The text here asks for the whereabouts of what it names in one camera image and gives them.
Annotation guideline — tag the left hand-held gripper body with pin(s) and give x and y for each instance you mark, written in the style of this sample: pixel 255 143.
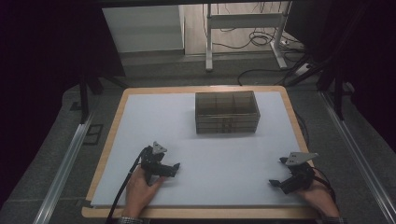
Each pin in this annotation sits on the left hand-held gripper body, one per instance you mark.
pixel 152 165

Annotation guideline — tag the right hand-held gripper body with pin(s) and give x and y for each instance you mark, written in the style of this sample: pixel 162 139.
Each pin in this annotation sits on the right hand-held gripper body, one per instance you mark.
pixel 297 179

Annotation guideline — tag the person's right hand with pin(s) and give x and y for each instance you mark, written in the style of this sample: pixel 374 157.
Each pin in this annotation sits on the person's right hand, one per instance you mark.
pixel 319 199

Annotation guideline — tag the person's left hand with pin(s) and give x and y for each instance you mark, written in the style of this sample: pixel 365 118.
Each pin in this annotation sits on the person's left hand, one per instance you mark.
pixel 140 193

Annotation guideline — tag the white table mat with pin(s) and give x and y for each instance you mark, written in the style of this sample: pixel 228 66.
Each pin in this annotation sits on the white table mat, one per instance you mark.
pixel 214 161

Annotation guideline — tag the person's right sleeve cuff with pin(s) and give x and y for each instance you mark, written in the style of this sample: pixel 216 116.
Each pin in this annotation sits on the person's right sleeve cuff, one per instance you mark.
pixel 333 220

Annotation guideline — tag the black floor socket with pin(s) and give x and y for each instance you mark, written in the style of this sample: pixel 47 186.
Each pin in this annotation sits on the black floor socket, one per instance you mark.
pixel 93 134

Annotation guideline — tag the smoky clear drawer box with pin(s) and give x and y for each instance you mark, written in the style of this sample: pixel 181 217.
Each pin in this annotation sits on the smoky clear drawer box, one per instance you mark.
pixel 226 112

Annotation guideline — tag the white power strip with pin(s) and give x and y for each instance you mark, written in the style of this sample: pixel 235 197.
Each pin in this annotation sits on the white power strip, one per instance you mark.
pixel 302 69

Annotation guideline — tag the black stand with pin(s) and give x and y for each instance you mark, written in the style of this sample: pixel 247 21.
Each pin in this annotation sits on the black stand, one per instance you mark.
pixel 85 96
pixel 337 84

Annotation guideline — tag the grey cabinet panel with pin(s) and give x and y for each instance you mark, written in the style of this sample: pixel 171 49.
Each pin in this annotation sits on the grey cabinet panel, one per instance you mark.
pixel 143 28

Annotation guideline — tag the aluminium rail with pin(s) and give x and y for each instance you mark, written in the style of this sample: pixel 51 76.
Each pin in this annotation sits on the aluminium rail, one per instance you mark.
pixel 358 155
pixel 62 174

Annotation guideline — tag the white metal desk frame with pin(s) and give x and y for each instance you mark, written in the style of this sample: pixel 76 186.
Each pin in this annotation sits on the white metal desk frame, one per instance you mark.
pixel 243 21

